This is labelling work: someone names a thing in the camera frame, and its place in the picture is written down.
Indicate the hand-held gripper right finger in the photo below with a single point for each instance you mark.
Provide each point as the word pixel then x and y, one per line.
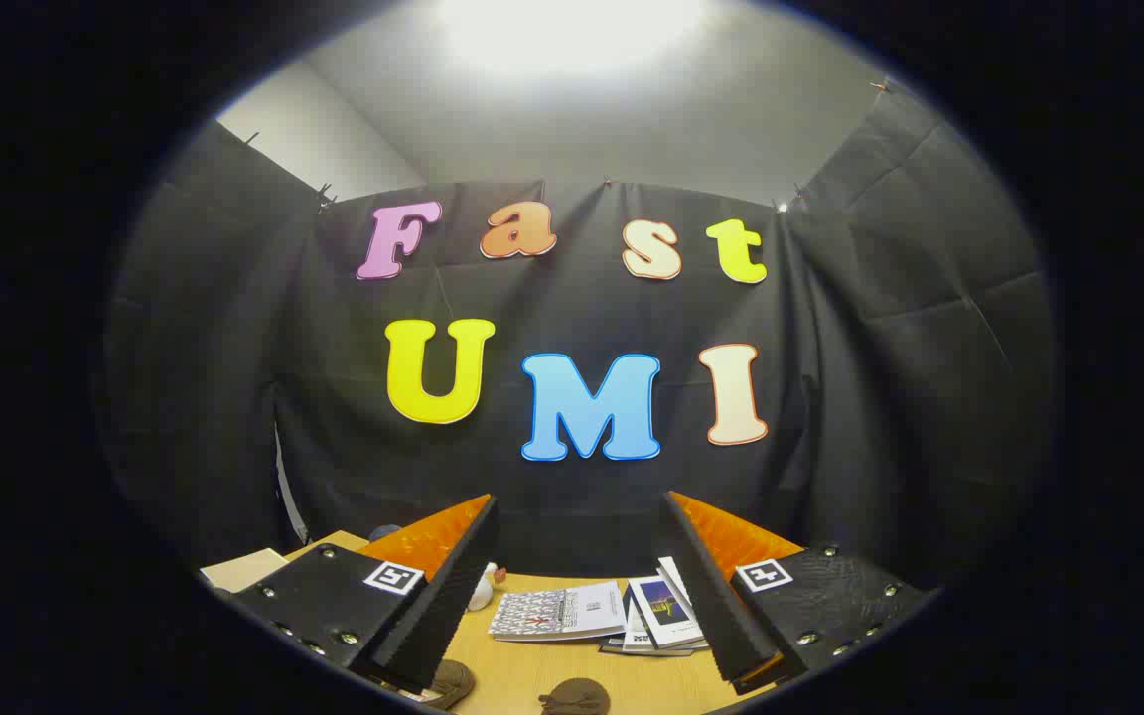
pixel 716 606

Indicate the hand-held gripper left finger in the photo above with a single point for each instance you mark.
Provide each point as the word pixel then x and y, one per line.
pixel 443 606

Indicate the brown suede shoe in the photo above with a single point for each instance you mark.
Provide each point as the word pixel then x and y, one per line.
pixel 453 681
pixel 574 697

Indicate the beige fabric storage box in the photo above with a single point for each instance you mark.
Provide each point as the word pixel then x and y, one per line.
pixel 244 571

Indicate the white duck plush toy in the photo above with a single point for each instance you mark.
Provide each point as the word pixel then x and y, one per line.
pixel 480 594

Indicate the white book blue picture cover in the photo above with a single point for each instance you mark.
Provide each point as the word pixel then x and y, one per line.
pixel 666 606

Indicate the white book under stack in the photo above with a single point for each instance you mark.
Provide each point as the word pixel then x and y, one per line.
pixel 635 631

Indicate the dark book under stack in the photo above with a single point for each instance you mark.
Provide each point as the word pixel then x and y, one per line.
pixel 632 649

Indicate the grey patterned book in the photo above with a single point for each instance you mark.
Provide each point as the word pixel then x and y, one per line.
pixel 552 613

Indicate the black backdrop cloth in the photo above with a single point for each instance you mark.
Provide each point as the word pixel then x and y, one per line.
pixel 572 298

